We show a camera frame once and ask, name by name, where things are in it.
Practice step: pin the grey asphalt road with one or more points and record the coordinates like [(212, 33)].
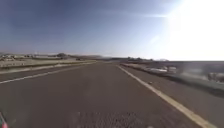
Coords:
[(96, 96)]

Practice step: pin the distant buildings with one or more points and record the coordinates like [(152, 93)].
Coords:
[(40, 56)]

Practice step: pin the robot's own part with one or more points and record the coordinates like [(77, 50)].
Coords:
[(2, 121)]

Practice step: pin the low concrete barrier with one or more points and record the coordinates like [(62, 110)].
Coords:
[(180, 79)]

